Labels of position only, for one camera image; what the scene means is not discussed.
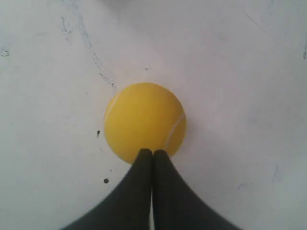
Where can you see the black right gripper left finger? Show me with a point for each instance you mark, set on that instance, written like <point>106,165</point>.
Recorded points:
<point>127,207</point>

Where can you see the yellow tennis ball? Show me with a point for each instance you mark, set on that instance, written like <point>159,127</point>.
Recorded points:
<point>144,116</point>

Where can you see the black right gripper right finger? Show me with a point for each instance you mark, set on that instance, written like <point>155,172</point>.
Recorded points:
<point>175,205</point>

